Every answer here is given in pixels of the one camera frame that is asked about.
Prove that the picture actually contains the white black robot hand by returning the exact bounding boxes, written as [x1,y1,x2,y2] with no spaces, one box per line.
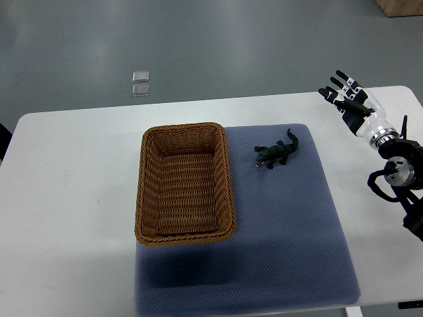
[318,70,399,149]

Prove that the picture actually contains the dark green toy crocodile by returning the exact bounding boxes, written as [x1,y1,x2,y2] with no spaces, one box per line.
[254,128,299,169]

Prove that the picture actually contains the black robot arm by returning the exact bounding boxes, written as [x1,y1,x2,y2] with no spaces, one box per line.
[367,116,422,239]

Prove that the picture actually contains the brown wicker basket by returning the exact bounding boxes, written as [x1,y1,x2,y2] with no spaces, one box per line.
[134,122,237,246]

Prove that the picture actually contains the brown cardboard box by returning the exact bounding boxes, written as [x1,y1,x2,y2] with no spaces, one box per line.
[375,0,422,17]

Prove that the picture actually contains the blue-grey textured mat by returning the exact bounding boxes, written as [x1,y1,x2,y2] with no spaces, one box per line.
[134,123,360,316]

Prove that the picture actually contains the black table control panel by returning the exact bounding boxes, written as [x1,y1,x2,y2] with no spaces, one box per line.
[398,300,423,310]

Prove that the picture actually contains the white table leg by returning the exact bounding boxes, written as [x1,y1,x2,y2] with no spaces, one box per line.
[345,306,364,317]

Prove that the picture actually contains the lower clear floor plate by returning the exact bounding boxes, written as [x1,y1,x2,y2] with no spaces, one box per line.
[132,83,150,96]

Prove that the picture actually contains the clear floor plate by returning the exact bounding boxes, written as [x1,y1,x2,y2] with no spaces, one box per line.
[132,83,150,96]
[132,71,149,83]

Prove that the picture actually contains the upper clear floor plate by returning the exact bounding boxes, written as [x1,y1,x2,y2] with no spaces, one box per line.
[132,71,149,83]

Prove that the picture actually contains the person in dark clothing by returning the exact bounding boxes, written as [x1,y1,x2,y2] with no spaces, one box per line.
[0,123,13,161]

